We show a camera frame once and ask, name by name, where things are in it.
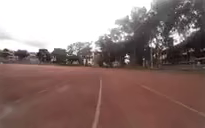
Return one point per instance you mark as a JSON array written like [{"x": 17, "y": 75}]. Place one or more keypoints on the grass strip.
[{"x": 176, "y": 67}]

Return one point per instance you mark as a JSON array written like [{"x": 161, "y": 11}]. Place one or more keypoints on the row of distant trees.
[{"x": 60, "y": 55}]

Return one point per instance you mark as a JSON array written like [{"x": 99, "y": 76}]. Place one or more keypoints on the long multi-storey building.
[{"x": 193, "y": 56}]

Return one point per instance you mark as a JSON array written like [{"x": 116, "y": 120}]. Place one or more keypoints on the low grey buildings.
[{"x": 1, "y": 57}]

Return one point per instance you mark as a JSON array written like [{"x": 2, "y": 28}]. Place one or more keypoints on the red running track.
[{"x": 56, "y": 100}]

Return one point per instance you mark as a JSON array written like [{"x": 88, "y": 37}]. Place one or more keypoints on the group of tall trees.
[{"x": 146, "y": 36}]

